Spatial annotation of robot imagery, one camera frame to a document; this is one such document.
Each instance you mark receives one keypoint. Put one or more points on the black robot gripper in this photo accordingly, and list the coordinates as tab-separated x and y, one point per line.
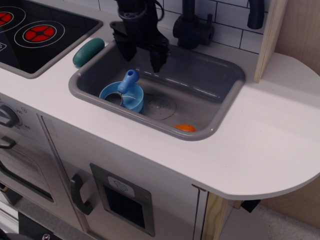
138	28

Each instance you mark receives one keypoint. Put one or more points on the blue handled grey spoon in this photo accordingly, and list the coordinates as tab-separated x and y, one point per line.
130	78

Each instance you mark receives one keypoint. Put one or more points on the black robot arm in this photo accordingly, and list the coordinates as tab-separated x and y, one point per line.
132	3

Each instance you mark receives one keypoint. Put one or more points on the light blue bowl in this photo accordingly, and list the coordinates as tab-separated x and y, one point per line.
133	99

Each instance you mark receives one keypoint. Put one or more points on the grey plastic sink basin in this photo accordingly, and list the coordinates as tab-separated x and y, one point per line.
191	88

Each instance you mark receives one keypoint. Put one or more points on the black toy faucet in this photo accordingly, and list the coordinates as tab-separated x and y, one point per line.
191	33

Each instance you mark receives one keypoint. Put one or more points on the teal green oblong toy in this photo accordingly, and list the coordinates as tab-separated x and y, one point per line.
88	51

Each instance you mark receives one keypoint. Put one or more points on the orange toy fruit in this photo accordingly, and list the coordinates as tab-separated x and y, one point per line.
185	127

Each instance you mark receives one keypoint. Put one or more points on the black toy stovetop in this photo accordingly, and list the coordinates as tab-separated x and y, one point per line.
34	36

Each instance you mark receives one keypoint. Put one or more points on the grey oven knob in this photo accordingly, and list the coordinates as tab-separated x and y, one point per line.
8	117

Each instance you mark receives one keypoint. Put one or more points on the grey ice dispenser panel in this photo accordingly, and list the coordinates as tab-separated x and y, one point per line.
125	200

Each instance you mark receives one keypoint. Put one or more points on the toy oven door window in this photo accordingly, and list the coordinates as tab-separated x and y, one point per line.
21	169

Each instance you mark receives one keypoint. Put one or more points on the light wooden side post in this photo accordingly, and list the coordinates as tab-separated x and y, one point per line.
271	33

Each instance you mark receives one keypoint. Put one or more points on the dark grey cabinet handle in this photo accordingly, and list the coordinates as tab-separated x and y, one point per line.
76	183

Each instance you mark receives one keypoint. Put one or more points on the grey oven door handle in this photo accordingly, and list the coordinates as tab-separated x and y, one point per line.
7	143

